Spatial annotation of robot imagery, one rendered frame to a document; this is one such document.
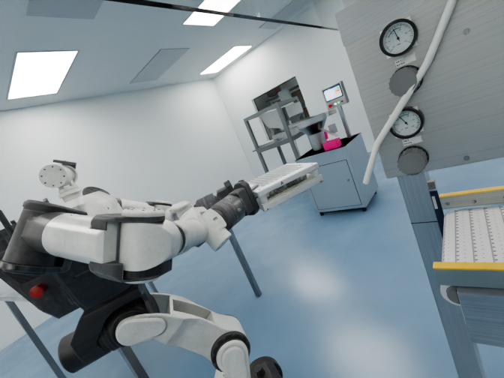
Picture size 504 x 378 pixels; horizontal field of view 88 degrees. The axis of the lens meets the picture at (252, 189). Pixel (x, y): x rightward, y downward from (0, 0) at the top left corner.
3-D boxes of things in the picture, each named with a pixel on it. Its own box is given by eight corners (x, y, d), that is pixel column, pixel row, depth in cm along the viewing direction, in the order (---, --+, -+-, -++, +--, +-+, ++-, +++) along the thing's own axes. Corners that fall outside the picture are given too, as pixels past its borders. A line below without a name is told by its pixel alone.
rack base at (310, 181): (292, 178, 116) (290, 172, 115) (324, 180, 92) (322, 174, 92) (244, 202, 109) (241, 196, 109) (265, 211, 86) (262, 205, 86)
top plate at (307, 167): (288, 167, 115) (286, 163, 114) (319, 167, 91) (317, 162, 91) (238, 191, 108) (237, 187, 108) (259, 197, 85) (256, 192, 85)
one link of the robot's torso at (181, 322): (242, 380, 92) (105, 353, 77) (230, 348, 108) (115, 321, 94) (259, 339, 93) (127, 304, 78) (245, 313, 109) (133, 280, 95)
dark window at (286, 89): (269, 141, 663) (253, 99, 641) (270, 141, 663) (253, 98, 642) (316, 124, 573) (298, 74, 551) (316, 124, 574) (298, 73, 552)
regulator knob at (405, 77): (391, 103, 31) (380, 66, 30) (394, 100, 33) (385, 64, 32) (424, 91, 29) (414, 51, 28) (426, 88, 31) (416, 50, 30)
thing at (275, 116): (259, 215, 422) (221, 127, 392) (291, 189, 497) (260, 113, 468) (344, 205, 324) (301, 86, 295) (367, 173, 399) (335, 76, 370)
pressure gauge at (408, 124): (393, 142, 34) (385, 115, 33) (394, 139, 35) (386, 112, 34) (427, 133, 31) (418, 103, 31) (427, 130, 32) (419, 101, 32)
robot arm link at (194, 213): (205, 205, 78) (185, 207, 65) (226, 226, 76) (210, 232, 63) (192, 220, 79) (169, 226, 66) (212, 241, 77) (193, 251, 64)
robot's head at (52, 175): (50, 199, 73) (33, 169, 71) (64, 196, 82) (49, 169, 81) (75, 189, 74) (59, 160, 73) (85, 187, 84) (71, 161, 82)
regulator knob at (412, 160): (400, 179, 34) (390, 147, 33) (403, 172, 36) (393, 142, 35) (430, 173, 32) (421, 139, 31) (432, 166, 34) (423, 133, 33)
